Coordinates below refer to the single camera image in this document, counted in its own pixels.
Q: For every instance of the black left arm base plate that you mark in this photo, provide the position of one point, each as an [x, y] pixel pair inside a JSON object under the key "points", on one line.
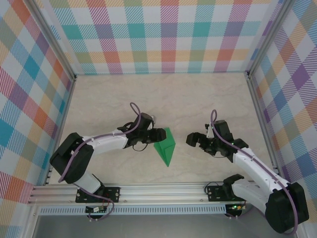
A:
{"points": [[114, 193]]}

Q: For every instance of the aluminium frame rail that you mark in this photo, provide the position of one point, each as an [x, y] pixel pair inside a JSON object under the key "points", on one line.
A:
{"points": [[161, 192]]}

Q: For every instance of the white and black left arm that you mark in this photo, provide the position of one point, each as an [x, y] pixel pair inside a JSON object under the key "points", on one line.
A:
{"points": [[109, 142]]}

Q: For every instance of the right controller circuit board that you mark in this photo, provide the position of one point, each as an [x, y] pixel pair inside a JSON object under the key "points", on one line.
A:
{"points": [[235, 207]]}

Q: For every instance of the aluminium corner post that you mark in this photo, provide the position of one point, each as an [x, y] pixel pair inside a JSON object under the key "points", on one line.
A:
{"points": [[268, 37], [55, 37]]}

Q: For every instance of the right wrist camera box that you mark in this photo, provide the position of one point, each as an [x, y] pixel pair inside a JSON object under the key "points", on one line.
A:
{"points": [[209, 131]]}

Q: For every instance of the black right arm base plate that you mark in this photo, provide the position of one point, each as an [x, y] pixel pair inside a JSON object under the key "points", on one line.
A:
{"points": [[215, 194]]}

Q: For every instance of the grey metal panel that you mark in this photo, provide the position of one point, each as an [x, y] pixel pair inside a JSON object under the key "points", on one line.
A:
{"points": [[161, 228]]}

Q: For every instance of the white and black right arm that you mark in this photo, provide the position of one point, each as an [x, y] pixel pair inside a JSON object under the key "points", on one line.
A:
{"points": [[257, 173]]}

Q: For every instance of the green paper sheet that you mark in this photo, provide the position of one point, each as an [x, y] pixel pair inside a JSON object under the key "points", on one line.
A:
{"points": [[166, 148]]}

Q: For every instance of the aluminium side rail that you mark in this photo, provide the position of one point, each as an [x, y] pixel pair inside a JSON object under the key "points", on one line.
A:
{"points": [[61, 129], [264, 129]]}

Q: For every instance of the controller circuit board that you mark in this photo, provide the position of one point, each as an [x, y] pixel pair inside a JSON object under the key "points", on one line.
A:
{"points": [[95, 209], [235, 207]]}

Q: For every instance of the left controller circuit board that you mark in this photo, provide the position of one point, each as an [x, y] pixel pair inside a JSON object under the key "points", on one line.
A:
{"points": [[95, 209]]}

